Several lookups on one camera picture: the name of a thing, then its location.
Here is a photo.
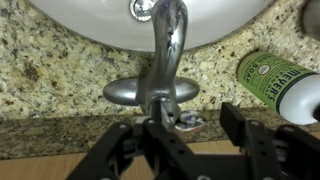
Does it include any chrome sink drain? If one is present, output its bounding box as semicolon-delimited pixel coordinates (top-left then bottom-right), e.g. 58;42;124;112
129;0;156;22

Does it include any white oval sink basin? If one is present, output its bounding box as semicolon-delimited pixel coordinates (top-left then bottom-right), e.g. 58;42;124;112
27;0;275;52

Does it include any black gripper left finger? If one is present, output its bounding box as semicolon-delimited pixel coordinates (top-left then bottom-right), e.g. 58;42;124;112
67;120;240;180

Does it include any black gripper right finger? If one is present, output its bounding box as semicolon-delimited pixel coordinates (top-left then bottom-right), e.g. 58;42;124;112
219;102;320;180

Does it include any green hand soap bottle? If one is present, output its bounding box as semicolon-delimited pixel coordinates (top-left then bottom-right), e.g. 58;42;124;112
237;52;320;125

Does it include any chrome tap faucet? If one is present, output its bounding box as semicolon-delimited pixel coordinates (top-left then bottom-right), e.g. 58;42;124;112
103;0;205;132

